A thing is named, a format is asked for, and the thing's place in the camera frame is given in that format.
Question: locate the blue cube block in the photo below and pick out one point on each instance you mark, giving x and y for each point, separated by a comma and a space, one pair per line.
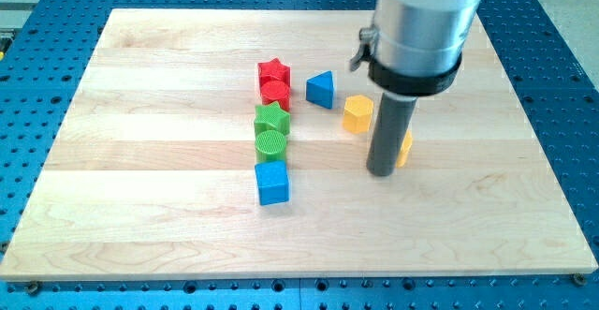
272, 182

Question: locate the green star block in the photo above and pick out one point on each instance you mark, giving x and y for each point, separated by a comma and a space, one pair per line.
271, 117

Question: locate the red star block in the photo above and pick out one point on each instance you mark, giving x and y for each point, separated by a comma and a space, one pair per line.
273, 70

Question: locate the wooden board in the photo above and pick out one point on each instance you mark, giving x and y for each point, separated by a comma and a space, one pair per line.
152, 173

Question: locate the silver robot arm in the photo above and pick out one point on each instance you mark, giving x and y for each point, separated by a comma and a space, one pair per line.
416, 38

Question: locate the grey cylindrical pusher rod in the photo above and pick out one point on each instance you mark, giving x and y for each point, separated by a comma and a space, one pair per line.
393, 119

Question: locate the red cylinder block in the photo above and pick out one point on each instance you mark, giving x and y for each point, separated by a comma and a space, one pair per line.
276, 91

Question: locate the green cylinder block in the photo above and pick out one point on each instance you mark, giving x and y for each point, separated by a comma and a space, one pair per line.
270, 146

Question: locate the blue triangle block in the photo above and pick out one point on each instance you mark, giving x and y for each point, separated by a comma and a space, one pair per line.
320, 90

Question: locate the yellow block behind rod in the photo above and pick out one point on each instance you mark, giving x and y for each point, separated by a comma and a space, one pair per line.
405, 149

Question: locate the yellow hexagon block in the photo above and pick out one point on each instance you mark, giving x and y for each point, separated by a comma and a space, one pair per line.
357, 114

